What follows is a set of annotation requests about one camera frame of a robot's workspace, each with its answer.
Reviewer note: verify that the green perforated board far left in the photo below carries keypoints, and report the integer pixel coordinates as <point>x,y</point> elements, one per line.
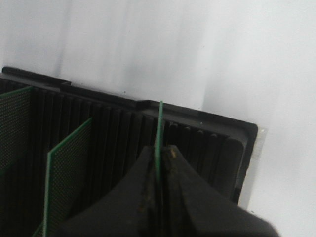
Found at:
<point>15,113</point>

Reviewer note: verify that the black slotted board rack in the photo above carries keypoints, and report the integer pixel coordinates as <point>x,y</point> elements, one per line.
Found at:
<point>218,148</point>

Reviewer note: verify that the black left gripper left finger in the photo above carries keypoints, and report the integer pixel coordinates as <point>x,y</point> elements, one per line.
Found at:
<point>128,210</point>

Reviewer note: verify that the green circuit board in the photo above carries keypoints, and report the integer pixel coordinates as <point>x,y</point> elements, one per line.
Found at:
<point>157,158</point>

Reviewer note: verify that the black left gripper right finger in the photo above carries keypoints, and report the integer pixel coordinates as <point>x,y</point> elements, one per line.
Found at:
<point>195,209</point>

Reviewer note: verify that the green perforated board in rack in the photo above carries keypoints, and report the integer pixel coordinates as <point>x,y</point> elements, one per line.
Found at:
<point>64,178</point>

